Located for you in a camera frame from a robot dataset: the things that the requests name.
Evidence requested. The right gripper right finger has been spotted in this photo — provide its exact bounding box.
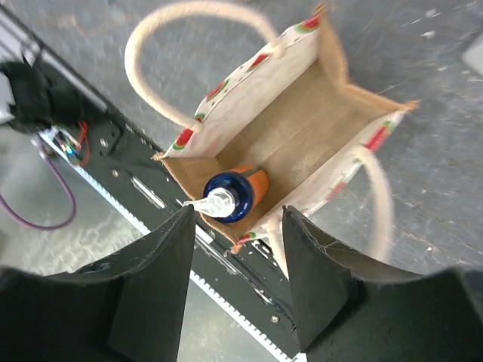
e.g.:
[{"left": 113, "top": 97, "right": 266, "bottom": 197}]
[{"left": 282, "top": 207, "right": 482, "bottom": 361}]

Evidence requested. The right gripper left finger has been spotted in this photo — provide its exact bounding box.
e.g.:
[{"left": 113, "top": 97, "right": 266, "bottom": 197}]
[{"left": 1, "top": 207, "right": 195, "bottom": 361}]

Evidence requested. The white bottle grey cap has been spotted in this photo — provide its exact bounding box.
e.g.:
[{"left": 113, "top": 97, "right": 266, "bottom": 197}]
[{"left": 462, "top": 33, "right": 483, "bottom": 76}]

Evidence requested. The burlap watermelon canvas bag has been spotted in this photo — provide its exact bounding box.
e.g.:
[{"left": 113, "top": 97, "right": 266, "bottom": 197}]
[{"left": 125, "top": 1, "right": 417, "bottom": 263}]

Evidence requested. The light blue cable duct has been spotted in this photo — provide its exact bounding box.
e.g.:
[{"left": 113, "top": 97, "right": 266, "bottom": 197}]
[{"left": 37, "top": 131, "right": 309, "bottom": 362}]

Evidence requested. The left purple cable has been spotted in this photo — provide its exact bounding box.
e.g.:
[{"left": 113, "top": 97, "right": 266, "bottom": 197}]
[{"left": 0, "top": 139, "right": 78, "bottom": 232}]

